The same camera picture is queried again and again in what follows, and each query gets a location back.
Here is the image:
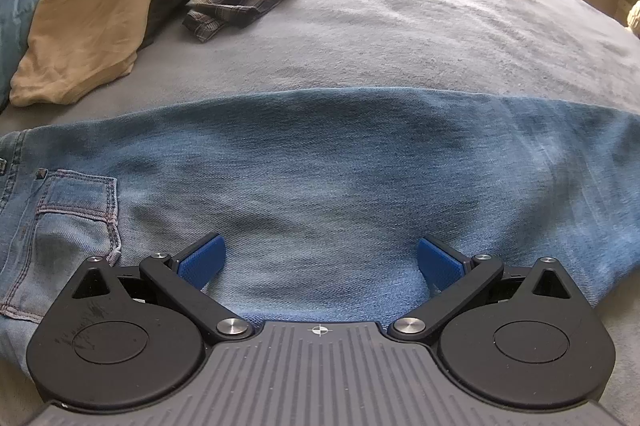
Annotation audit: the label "tan folded garment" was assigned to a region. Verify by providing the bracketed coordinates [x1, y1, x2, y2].
[10, 0, 163, 107]

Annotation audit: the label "blue jeans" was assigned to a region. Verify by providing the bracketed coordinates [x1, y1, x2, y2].
[0, 86, 640, 379]

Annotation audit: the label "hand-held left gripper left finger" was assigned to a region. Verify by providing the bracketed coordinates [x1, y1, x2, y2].
[72, 233, 253, 343]

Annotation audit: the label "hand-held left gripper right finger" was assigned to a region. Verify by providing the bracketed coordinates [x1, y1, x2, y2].
[387, 236, 571, 343]

